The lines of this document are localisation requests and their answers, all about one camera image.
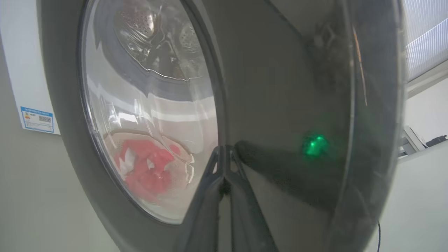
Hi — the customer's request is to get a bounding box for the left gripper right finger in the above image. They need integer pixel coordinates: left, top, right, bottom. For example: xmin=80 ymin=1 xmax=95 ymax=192
xmin=225 ymin=145 xmax=280 ymax=252

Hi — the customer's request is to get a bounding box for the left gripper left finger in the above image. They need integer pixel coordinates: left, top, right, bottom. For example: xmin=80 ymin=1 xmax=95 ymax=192
xmin=174 ymin=145 xmax=225 ymax=252

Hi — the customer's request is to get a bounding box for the red garment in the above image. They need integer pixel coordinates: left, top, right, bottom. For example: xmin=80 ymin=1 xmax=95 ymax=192
xmin=114 ymin=139 xmax=182 ymax=203

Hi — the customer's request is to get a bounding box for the white garment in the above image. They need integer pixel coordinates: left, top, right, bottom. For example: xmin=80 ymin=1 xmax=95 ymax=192
xmin=119 ymin=148 xmax=156 ymax=176

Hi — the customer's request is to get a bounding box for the dark grey round glass door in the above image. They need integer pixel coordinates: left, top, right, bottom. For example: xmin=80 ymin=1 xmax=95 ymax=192
xmin=37 ymin=0 xmax=407 ymax=252

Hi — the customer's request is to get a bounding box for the white front-load washing machine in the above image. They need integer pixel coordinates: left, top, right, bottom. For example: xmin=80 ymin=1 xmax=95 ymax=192
xmin=0 ymin=0 xmax=61 ymax=135

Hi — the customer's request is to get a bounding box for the blue energy label sticker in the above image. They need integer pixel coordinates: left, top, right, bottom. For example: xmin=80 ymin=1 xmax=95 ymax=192
xmin=20 ymin=106 xmax=55 ymax=134

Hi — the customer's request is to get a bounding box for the black device on ledge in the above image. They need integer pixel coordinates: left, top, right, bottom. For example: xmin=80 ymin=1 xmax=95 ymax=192
xmin=425 ymin=134 xmax=448 ymax=148

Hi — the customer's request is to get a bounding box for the white window blind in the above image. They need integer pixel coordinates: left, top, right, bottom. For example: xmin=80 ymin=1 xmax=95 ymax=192
xmin=402 ymin=0 xmax=448 ymax=83

